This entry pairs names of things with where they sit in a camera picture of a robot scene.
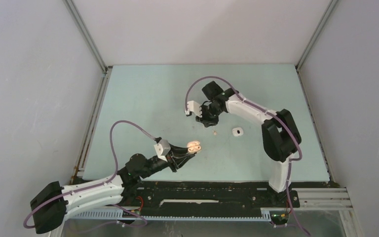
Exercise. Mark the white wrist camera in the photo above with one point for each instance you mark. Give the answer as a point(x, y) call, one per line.
point(193, 107)
point(162, 148)

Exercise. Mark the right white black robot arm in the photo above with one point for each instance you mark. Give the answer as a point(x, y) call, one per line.
point(281, 138)

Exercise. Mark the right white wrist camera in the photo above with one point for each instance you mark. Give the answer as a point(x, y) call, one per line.
point(193, 107)

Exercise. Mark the white slotted cable duct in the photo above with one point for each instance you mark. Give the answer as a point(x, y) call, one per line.
point(117, 214)

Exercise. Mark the pink earbud charging case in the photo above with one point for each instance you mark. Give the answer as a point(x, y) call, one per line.
point(194, 147)

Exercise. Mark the aluminium frame rail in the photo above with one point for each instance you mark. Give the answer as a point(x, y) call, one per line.
point(321, 199)

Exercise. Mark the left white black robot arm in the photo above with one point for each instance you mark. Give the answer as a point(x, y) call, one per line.
point(56, 204)

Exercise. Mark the white earbud charging case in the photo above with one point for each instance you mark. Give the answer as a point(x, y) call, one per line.
point(237, 132)

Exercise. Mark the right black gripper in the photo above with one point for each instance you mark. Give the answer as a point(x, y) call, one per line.
point(206, 121)

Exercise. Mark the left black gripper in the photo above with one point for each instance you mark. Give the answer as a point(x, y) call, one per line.
point(177, 157)

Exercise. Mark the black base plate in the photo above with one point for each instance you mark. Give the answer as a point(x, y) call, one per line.
point(208, 199)

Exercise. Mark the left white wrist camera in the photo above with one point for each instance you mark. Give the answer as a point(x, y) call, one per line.
point(162, 148)

